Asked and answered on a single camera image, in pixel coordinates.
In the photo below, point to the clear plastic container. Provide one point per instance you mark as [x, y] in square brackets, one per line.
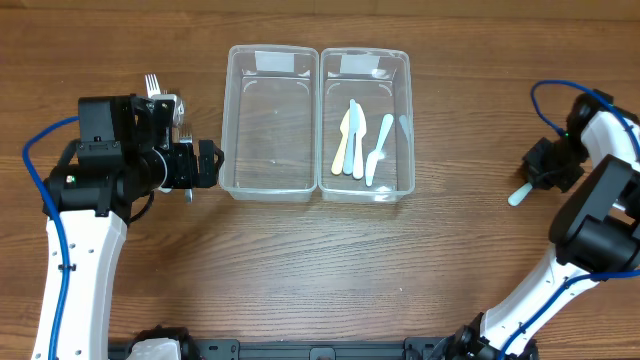
[269, 123]
[380, 81]

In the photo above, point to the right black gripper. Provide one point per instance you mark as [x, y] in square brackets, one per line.
[542, 171]

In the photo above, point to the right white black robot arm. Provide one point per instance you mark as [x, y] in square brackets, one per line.
[593, 238]

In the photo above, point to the yellow plastic knife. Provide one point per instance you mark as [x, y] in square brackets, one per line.
[338, 161]

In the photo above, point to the small silver metal fork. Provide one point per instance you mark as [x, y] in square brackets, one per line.
[186, 134]

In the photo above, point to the right clear plastic container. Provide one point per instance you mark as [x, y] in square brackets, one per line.
[380, 81]

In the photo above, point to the light blue plastic knife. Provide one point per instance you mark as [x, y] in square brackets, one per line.
[374, 155]

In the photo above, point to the mint green plastic knife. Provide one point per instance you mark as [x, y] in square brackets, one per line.
[520, 194]

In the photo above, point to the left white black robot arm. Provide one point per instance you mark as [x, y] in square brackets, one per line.
[125, 152]

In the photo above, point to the white plastic knife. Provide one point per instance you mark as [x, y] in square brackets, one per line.
[358, 164]

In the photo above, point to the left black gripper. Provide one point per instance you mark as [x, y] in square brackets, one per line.
[185, 165]

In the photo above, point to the white plastic fork long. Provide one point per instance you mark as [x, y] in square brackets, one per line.
[152, 85]

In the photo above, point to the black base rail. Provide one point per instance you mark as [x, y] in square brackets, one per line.
[320, 349]

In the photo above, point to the left clear plastic container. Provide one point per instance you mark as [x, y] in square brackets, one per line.
[269, 123]

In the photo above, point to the pale blue plastic knife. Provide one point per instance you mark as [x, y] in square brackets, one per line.
[354, 124]

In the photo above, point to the silver metal fork wide handle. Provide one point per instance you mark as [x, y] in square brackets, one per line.
[179, 109]

